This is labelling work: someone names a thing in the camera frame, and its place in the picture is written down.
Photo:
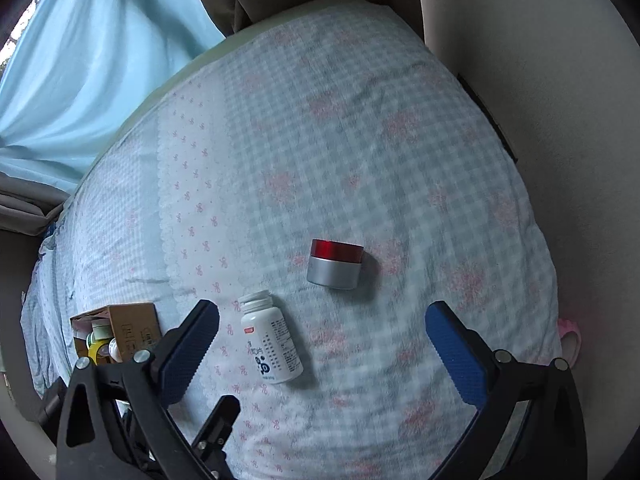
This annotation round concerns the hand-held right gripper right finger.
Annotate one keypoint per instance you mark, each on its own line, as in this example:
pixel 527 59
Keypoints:
pixel 455 355

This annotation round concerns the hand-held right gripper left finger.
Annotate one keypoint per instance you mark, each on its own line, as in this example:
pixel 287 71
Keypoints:
pixel 185 355

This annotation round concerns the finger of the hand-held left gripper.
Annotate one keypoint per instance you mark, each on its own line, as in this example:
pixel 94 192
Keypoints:
pixel 51 401
pixel 220 422

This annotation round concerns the cardboard box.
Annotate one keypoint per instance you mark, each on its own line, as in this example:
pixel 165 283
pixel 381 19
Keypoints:
pixel 135 325

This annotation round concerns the yellow tape roll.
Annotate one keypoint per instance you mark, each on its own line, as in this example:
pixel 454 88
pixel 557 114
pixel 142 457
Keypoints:
pixel 93 353

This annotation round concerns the green label jar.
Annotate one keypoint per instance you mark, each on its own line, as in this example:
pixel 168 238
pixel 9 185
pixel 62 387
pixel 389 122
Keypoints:
pixel 101 332

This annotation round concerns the white pill bottle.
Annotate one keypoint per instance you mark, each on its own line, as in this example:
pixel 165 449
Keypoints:
pixel 272 345

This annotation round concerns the red lid silver jar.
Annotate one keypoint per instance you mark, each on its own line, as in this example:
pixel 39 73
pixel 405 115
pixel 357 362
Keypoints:
pixel 334 267

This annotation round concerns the pink soft object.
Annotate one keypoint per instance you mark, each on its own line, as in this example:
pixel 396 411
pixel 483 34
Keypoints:
pixel 570 337

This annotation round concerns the checked floral bed sheet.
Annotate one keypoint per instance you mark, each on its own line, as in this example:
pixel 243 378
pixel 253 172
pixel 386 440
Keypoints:
pixel 350 160

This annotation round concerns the light blue hanging cloth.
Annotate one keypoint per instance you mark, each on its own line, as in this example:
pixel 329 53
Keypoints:
pixel 100 60

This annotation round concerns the window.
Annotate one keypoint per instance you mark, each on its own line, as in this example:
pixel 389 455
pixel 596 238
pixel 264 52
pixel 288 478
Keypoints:
pixel 12 50

